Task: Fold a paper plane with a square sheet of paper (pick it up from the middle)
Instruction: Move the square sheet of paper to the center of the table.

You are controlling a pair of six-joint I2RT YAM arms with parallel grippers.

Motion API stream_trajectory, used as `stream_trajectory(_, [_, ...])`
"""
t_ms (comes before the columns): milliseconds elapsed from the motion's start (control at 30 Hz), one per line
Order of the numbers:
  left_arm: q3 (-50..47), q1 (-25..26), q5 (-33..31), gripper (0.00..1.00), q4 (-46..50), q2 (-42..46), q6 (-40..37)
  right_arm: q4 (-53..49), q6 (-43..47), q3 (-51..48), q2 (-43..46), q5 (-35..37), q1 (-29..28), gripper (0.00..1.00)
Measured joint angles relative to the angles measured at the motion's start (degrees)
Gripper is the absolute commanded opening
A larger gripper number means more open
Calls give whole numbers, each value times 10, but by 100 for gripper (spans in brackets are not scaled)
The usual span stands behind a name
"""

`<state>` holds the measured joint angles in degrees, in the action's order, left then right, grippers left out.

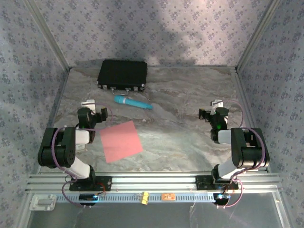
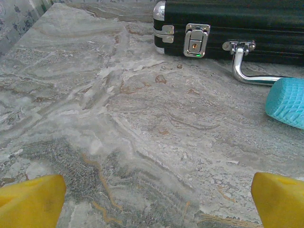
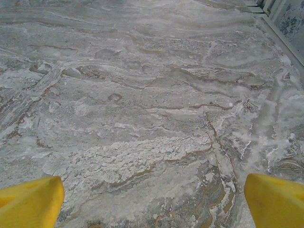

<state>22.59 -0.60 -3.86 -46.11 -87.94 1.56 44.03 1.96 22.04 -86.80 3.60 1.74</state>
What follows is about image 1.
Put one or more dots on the pink square paper sheet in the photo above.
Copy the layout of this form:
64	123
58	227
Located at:
121	142

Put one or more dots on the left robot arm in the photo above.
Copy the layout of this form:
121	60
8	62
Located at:
54	152

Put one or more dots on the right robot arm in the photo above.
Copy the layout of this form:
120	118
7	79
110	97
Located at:
249	152

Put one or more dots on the teal marker pen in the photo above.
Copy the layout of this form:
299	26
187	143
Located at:
133	102

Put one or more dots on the orange label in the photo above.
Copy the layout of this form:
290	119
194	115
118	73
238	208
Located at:
168	196

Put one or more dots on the yellow clip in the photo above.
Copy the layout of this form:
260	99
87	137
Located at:
144	199

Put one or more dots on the grey metal panel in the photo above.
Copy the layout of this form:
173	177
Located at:
154	216

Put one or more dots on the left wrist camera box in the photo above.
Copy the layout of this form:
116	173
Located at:
88	104

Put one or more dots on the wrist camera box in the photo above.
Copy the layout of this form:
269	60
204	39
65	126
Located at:
88	104
217	102

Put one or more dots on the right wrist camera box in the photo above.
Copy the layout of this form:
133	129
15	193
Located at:
217	102

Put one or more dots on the aluminium side rail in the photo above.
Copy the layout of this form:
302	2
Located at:
244	95
54	116

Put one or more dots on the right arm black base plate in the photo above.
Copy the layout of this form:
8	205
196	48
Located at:
202	183

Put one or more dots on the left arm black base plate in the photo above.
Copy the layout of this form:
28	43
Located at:
107	184

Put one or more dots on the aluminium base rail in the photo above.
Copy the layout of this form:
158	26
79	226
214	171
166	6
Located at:
154	183

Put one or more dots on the aluminium frame post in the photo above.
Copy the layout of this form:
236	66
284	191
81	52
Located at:
49	35
257	35

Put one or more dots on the clear acrylic bracket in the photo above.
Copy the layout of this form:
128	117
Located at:
42	202

